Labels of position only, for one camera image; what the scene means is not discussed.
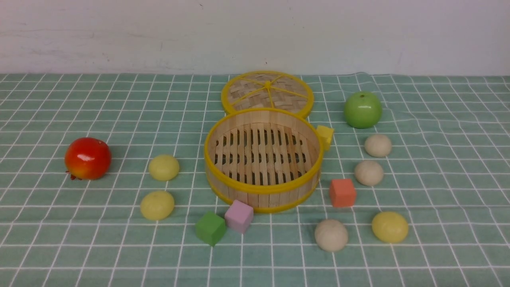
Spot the yellow bun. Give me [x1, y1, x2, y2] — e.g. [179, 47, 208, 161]
[148, 154, 180, 181]
[140, 190, 175, 220]
[371, 211, 409, 244]

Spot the white bun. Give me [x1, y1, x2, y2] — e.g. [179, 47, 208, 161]
[364, 133, 393, 158]
[355, 160, 384, 187]
[314, 219, 349, 252]

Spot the white bun bottom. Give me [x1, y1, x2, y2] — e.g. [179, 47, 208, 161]
[314, 219, 349, 252]

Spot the bamboo steamer tray yellow rim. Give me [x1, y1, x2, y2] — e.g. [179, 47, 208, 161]
[204, 108, 330, 214]

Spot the woven bamboo steamer lid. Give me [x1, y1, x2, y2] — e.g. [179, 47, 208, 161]
[221, 71, 314, 118]

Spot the yellow cube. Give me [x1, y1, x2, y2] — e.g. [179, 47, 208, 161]
[316, 125, 334, 150]

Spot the pink cube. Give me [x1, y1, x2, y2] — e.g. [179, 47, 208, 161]
[224, 200, 254, 233]

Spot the green cube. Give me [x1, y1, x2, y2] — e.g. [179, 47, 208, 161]
[195, 211, 227, 247]

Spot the orange cube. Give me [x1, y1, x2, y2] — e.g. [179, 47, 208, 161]
[329, 178, 357, 208]

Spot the green apple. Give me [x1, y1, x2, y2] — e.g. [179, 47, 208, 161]
[344, 91, 383, 129]

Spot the green checkered tablecloth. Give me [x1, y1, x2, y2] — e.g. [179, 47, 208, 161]
[0, 73, 510, 287]

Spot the red pomegranate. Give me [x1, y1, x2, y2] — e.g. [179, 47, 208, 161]
[64, 138, 112, 180]

